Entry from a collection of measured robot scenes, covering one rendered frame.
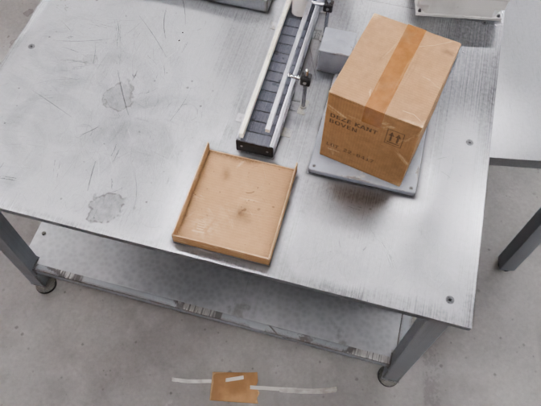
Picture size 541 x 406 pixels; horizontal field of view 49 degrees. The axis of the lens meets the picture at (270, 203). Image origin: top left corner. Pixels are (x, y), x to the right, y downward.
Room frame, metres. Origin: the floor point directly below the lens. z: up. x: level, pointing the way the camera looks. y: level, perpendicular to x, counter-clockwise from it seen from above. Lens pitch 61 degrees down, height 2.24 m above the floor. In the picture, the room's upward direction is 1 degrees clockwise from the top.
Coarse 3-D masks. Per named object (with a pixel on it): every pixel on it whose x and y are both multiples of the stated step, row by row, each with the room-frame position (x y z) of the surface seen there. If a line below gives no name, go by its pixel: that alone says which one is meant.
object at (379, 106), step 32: (384, 32) 1.13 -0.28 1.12; (416, 32) 1.13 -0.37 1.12; (352, 64) 1.02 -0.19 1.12; (384, 64) 1.02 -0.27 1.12; (416, 64) 1.02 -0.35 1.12; (448, 64) 1.03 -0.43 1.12; (352, 96) 0.92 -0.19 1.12; (384, 96) 0.92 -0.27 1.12; (416, 96) 0.92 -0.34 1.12; (352, 128) 0.90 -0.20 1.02; (384, 128) 0.87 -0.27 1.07; (416, 128) 0.84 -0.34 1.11; (352, 160) 0.89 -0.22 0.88; (384, 160) 0.86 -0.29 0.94
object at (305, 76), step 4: (304, 72) 1.11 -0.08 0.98; (288, 76) 1.12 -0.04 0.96; (292, 76) 1.12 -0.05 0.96; (296, 76) 1.12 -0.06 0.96; (300, 76) 1.12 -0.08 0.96; (304, 76) 1.11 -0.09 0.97; (308, 76) 1.11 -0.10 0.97; (300, 80) 1.10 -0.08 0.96; (304, 80) 1.10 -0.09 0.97; (308, 80) 1.10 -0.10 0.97; (300, 84) 1.10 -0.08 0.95; (304, 84) 1.10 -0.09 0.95; (308, 84) 1.09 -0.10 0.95; (304, 88) 1.11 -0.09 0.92; (304, 92) 1.11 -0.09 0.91; (304, 96) 1.11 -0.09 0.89; (304, 100) 1.11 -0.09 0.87; (304, 104) 1.11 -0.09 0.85
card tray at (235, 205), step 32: (224, 160) 0.91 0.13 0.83; (256, 160) 0.91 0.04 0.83; (192, 192) 0.80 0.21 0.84; (224, 192) 0.81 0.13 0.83; (256, 192) 0.81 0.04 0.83; (288, 192) 0.79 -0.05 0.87; (192, 224) 0.71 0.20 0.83; (224, 224) 0.71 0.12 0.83; (256, 224) 0.71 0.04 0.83; (256, 256) 0.61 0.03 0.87
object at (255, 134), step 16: (288, 16) 1.43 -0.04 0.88; (288, 32) 1.36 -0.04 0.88; (304, 32) 1.36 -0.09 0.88; (288, 48) 1.30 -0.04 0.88; (272, 64) 1.23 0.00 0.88; (272, 80) 1.17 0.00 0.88; (288, 80) 1.17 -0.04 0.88; (272, 96) 1.11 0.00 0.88; (256, 112) 1.05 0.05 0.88; (256, 128) 0.99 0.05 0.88; (272, 128) 0.99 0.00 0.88; (256, 144) 0.94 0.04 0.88
